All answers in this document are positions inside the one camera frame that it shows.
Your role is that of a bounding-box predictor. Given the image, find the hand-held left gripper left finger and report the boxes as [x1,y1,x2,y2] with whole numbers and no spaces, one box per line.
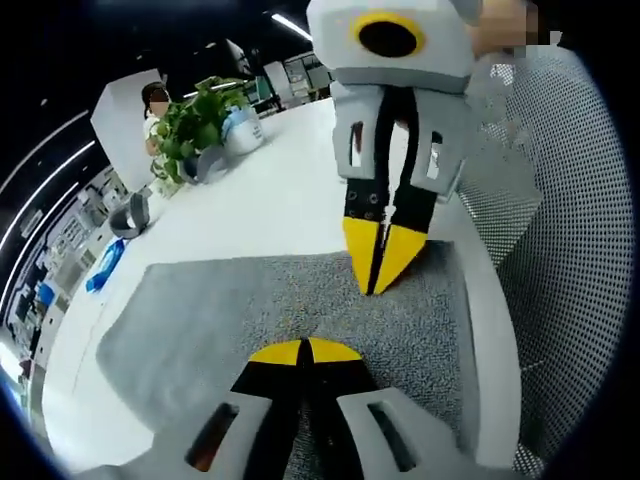
[74,338,307,480]

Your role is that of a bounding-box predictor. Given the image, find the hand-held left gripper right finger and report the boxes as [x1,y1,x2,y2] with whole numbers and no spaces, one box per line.
[305,337,474,480]

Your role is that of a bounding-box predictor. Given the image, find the grey towel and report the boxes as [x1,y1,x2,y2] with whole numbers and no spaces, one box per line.
[94,239,465,480]

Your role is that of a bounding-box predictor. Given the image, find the white table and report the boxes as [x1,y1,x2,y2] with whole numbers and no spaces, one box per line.
[39,95,520,475]

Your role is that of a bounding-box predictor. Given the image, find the grey mesh office chair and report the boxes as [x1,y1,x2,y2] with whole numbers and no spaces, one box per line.
[449,49,629,476]

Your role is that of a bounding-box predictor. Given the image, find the green leafy plant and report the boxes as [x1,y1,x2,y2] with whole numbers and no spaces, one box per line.
[151,75,252,187]

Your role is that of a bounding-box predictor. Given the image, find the blue wipes packet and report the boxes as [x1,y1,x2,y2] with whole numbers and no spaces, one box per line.
[84,238,126,295]

